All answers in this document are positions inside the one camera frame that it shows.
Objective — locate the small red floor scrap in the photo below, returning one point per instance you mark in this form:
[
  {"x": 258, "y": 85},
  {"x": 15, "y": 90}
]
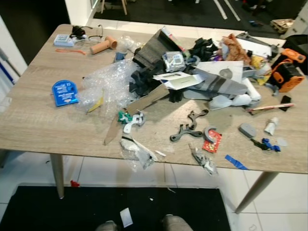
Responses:
[{"x": 74, "y": 184}]

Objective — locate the black floor mat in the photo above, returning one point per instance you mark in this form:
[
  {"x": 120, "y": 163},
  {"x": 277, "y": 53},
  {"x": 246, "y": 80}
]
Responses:
[{"x": 57, "y": 209}]

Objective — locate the small black gadget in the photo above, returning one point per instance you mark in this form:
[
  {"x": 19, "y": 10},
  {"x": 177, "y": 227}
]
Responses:
[{"x": 78, "y": 32}]

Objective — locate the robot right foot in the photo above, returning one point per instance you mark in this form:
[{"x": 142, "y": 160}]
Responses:
[{"x": 177, "y": 224}]

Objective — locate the black toothed foam piece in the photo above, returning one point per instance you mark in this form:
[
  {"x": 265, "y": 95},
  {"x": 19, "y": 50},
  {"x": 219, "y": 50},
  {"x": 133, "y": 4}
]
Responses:
[{"x": 144, "y": 82}]

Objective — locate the silver foil packet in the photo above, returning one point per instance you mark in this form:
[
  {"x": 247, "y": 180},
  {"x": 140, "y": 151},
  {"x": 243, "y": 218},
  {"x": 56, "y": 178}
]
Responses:
[{"x": 173, "y": 61}]

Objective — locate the dark grey printed bracket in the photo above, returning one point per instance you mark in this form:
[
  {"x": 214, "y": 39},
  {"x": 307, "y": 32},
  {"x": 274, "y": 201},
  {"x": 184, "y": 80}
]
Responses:
[{"x": 185, "y": 133}]

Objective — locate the clear bubble wrap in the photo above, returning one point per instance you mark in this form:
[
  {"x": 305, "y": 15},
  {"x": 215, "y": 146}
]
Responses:
[{"x": 108, "y": 82}]

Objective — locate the white crumpled plastic bag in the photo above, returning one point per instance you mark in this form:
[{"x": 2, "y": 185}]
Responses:
[{"x": 231, "y": 101}]

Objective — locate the small yellow scrap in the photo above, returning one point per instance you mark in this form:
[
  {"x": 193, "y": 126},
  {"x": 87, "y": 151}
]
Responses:
[{"x": 95, "y": 105}]

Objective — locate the small black square piece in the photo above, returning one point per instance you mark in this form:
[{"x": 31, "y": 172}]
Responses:
[{"x": 286, "y": 103}]

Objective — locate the grey oval pad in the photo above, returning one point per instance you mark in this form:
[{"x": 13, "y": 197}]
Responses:
[{"x": 248, "y": 130}]

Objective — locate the light wooden table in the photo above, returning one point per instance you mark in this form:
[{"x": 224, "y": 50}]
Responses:
[{"x": 43, "y": 130}]

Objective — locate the small clear plastic bag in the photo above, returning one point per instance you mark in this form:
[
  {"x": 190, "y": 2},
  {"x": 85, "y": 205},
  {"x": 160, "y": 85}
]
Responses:
[{"x": 203, "y": 161}]

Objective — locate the black crumpled glove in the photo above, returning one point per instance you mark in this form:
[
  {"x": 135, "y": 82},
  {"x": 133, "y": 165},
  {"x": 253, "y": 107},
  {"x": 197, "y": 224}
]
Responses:
[{"x": 204, "y": 49}]

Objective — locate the blue card package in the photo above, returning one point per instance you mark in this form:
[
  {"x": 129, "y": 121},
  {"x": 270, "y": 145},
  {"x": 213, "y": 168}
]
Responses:
[{"x": 65, "y": 93}]

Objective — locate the white and grey flat board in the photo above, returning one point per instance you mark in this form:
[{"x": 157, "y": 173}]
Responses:
[{"x": 260, "y": 47}]

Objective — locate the green and white plastic part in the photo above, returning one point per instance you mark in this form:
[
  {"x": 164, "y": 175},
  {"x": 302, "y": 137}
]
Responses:
[{"x": 132, "y": 120}]

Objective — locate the brown plush toy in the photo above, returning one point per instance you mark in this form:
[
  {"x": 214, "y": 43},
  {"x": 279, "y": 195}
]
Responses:
[{"x": 236, "y": 48}]

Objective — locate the small clear plastic scrap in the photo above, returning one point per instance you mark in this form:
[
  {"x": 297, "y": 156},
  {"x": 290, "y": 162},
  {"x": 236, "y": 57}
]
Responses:
[{"x": 282, "y": 142}]

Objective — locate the white sheet with grey disc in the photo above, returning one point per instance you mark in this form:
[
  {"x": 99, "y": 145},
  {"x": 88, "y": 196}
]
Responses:
[{"x": 216, "y": 70}]

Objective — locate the white and blue small box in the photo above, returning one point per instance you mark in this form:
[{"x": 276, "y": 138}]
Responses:
[{"x": 63, "y": 41}]

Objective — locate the flat white cardboard box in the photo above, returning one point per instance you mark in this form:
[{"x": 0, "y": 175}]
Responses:
[{"x": 179, "y": 81}]

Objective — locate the orange and black power tool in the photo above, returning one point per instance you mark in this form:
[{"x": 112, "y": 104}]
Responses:
[{"x": 288, "y": 74}]

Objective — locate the dark grey ribbed foam block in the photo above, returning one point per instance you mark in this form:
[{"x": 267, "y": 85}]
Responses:
[{"x": 151, "y": 50}]

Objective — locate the small white bottle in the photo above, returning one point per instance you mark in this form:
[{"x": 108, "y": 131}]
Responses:
[{"x": 271, "y": 126}]

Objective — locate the red and white thin stick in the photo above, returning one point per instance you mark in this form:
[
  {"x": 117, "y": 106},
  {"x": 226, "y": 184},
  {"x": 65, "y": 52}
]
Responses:
[{"x": 267, "y": 108}]

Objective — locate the large clear plastic bag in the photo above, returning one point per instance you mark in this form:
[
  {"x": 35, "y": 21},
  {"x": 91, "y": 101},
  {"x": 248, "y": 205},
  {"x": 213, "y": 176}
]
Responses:
[{"x": 137, "y": 151}]

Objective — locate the large black carpet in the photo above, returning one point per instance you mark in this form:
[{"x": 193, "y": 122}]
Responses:
[{"x": 192, "y": 17}]

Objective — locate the thin orange strip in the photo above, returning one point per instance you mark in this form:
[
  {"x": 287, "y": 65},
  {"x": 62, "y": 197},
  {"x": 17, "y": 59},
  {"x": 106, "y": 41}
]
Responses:
[{"x": 70, "y": 51}]

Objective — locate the red snack packet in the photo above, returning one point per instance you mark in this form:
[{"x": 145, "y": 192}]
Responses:
[{"x": 212, "y": 143}]

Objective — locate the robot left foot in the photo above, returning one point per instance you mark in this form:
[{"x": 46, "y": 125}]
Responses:
[{"x": 107, "y": 226}]

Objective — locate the white paper scrap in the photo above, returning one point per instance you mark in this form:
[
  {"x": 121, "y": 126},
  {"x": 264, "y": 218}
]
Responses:
[{"x": 126, "y": 217}]

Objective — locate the blue tape strip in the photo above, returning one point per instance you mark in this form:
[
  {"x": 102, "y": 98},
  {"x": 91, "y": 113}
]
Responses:
[{"x": 236, "y": 162}]

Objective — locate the white paper roll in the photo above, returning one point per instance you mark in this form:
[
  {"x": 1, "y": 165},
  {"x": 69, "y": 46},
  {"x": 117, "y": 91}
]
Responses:
[{"x": 252, "y": 89}]

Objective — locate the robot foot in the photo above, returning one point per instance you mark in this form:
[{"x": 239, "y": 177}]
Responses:
[
  {"x": 177, "y": 224},
  {"x": 107, "y": 226}
]

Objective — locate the blue and black clip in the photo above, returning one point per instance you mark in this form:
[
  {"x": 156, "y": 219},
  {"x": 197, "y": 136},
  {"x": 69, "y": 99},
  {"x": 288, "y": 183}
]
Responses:
[{"x": 267, "y": 144}]

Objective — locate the long brown cardboard strip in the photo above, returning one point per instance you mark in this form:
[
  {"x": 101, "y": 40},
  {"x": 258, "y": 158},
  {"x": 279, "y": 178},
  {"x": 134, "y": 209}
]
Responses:
[{"x": 144, "y": 102}]

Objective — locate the grey striped flat panel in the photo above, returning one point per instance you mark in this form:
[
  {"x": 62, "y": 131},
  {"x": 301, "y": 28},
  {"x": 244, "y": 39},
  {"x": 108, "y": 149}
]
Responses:
[{"x": 216, "y": 86}]

